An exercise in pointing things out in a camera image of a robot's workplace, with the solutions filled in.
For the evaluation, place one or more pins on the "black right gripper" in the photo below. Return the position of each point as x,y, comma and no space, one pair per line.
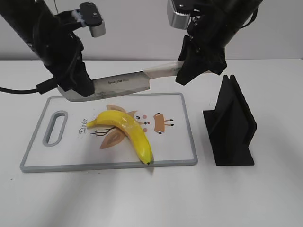
203,48

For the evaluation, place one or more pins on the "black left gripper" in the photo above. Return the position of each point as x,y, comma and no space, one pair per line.
63,59

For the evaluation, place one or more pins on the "white-handled kitchen knife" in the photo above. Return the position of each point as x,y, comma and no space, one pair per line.
124,84

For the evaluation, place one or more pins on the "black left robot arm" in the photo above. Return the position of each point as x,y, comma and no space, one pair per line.
30,19

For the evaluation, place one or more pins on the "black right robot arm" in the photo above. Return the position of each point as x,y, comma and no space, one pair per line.
240,13

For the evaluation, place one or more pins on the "yellow plastic banana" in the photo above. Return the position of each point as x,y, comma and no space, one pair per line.
130,127

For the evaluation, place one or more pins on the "white grey-rimmed cutting board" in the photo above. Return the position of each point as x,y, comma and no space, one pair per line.
61,140

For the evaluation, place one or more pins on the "black knife stand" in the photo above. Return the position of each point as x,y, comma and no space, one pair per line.
231,126

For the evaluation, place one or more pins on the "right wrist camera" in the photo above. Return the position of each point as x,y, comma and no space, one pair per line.
179,13

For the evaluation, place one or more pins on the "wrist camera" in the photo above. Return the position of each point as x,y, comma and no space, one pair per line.
88,15
179,13

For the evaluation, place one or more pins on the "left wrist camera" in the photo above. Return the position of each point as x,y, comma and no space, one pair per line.
88,15

